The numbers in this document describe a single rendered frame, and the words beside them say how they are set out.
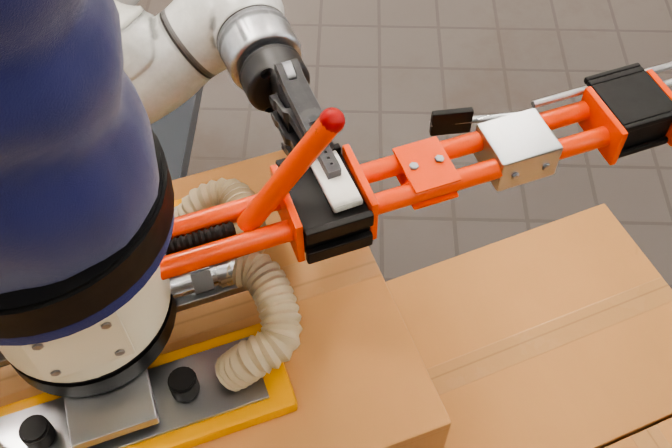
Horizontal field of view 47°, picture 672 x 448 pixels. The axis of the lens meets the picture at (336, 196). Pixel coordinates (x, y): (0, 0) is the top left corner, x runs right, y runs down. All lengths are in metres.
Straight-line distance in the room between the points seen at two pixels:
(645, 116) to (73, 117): 0.59
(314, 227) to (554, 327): 0.74
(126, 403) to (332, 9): 2.14
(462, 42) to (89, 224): 2.20
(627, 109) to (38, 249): 0.60
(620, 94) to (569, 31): 1.91
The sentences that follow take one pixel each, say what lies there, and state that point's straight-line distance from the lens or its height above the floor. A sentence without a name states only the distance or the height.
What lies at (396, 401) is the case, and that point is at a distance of 0.81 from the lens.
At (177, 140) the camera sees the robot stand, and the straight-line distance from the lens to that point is 1.34.
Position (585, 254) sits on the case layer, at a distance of 1.49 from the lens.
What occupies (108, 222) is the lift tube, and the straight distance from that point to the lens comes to 0.57.
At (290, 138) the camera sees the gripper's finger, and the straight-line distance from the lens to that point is 0.85.
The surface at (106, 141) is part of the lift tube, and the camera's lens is 0.56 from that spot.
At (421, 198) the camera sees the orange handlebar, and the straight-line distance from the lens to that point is 0.78.
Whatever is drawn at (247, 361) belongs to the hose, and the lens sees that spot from 0.76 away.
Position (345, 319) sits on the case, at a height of 0.99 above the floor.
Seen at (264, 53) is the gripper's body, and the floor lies 1.15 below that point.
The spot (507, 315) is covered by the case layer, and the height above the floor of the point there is 0.54.
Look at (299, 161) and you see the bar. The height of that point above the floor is 1.20.
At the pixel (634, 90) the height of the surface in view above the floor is 1.14.
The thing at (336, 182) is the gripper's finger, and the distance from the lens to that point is 0.76.
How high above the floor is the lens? 1.73
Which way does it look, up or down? 52 degrees down
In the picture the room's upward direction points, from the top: straight up
